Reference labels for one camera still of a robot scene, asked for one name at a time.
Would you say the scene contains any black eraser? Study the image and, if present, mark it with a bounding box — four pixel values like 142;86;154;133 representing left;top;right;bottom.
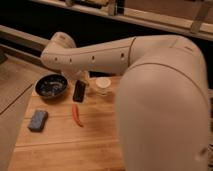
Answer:
73;80;86;102

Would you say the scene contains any dark ceramic bowl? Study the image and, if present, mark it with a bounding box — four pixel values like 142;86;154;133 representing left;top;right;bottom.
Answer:
35;74;68;99

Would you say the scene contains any blue sponge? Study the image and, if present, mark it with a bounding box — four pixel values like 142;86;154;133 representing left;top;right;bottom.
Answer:
28;110;48;132

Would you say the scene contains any white ceramic cup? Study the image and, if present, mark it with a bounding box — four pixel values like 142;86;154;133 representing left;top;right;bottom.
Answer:
95;77;111;96

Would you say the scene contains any red chili pepper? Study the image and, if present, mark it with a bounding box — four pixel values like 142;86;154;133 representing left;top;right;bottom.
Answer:
72;104;83;127

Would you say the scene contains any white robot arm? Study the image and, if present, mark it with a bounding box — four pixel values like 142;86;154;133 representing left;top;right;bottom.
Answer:
41;32;211;171

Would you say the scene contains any wooden cutting board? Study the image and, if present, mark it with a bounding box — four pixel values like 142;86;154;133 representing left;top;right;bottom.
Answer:
8;77;125;171

